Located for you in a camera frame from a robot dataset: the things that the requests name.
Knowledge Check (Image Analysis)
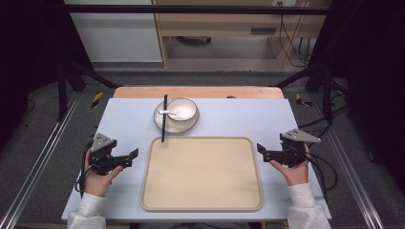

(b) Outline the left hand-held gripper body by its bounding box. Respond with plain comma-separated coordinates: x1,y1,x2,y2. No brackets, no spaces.
88,133,121,177

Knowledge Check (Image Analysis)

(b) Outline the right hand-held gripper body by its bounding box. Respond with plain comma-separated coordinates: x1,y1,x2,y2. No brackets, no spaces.
279,128,322,169

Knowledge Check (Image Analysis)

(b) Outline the person's right hand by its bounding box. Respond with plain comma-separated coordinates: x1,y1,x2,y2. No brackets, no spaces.
269,143,310,187

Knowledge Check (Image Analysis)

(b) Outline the person's left hand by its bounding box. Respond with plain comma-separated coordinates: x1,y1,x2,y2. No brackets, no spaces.
82,149,124,198

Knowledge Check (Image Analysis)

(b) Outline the black chopstick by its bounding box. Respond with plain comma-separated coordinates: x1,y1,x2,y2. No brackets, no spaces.
160,94,167,143
161,94,168,143

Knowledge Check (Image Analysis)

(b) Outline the white round plate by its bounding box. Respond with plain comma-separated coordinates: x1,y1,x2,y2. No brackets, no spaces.
153,98,201,135

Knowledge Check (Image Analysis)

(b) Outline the yellow black floor tape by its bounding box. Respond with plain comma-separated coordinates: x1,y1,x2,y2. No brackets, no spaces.
90,91,105,110
294,93,313,108

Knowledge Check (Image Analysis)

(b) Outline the white ceramic spoon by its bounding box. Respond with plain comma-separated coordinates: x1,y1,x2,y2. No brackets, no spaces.
159,109,189,119

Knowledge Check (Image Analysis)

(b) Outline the beige rectangular tray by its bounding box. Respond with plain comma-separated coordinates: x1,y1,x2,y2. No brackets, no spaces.
139,135,265,213

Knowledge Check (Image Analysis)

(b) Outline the white bowl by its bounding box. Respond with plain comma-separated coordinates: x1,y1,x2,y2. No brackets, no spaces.
165,97,198,122

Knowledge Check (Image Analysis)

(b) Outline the black metal stand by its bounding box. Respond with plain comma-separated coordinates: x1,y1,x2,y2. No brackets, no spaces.
56,58,123,122
272,61,336,126

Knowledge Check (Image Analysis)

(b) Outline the wooden table board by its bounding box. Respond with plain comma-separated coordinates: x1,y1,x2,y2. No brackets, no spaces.
113,85,285,100

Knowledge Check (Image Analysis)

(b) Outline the black curtain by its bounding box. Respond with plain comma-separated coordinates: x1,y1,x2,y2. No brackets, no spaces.
0,0,95,151
307,0,405,187

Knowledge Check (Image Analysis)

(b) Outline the white cabinet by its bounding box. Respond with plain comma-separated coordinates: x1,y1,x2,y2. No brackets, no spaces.
63,0,164,64

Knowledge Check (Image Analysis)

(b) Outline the light wooden desk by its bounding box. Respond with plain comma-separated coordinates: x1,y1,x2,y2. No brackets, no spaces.
152,0,332,69

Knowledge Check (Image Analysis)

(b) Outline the left hand-held gripper black cable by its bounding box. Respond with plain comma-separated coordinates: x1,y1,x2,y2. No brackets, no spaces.
74,141,96,198

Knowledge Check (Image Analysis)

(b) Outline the hand-held gripper black cable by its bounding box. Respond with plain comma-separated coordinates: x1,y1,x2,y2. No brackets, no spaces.
74,141,96,198
305,149,339,202

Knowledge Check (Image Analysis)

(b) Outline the right hand-held gripper black cable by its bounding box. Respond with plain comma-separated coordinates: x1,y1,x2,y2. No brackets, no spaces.
305,149,339,202

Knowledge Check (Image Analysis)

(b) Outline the aluminium floor rail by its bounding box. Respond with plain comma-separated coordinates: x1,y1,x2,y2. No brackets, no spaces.
311,94,387,229
0,92,81,229

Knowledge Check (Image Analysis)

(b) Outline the bundle of background cables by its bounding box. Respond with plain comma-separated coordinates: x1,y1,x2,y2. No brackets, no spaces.
276,1,314,69

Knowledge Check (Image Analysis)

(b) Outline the black horizontal frame bar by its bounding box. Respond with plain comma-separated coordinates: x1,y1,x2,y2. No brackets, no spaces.
63,4,332,16

